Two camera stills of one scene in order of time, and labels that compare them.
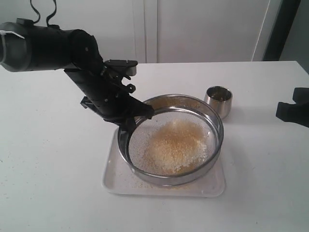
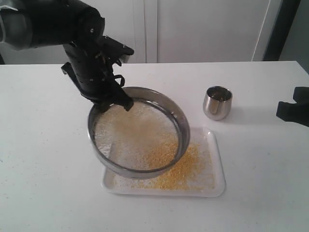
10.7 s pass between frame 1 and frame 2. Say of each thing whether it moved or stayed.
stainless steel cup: stayed
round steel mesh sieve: moved
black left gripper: stayed
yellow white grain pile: moved
